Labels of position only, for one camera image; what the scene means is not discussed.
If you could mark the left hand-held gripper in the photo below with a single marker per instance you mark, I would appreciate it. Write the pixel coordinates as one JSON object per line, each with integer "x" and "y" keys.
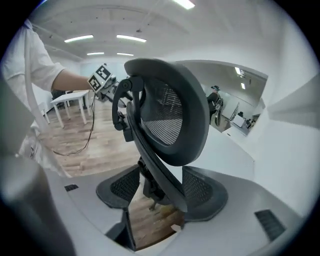
{"x": 98, "y": 78}

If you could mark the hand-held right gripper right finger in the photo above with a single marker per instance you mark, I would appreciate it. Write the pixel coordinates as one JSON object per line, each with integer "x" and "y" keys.
{"x": 237, "y": 225}

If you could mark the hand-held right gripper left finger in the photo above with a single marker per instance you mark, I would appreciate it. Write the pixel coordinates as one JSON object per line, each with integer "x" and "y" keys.
{"x": 87, "y": 212}

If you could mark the black mesh office chair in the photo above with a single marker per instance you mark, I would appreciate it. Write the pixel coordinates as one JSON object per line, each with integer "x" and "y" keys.
{"x": 197, "y": 117}

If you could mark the person's left forearm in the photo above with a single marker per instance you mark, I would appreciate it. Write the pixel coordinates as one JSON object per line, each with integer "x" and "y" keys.
{"x": 70, "y": 81}

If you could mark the black swivel chair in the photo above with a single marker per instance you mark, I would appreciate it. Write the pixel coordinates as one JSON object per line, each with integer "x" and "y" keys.
{"x": 58, "y": 94}

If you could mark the long ceiling strip light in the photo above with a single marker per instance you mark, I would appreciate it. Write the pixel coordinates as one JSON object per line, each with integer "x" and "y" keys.
{"x": 183, "y": 3}
{"x": 131, "y": 38}
{"x": 125, "y": 54}
{"x": 78, "y": 38}
{"x": 95, "y": 53}

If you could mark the white table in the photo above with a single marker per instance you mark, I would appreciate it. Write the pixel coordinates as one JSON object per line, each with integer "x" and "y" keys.
{"x": 70, "y": 96}

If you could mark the person's white clothing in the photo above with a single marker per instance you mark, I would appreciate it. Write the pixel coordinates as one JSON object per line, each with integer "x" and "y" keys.
{"x": 30, "y": 62}

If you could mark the white desk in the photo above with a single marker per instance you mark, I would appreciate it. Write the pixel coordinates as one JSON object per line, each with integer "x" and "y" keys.
{"x": 220, "y": 155}

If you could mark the white low cabinet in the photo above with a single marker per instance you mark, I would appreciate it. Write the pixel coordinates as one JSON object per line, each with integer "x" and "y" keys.
{"x": 237, "y": 132}

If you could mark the white box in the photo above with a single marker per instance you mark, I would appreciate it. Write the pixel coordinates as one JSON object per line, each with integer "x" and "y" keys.
{"x": 238, "y": 122}

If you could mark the small square ceiling lamp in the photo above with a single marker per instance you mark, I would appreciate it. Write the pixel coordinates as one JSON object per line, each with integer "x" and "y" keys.
{"x": 239, "y": 70}
{"x": 243, "y": 85}

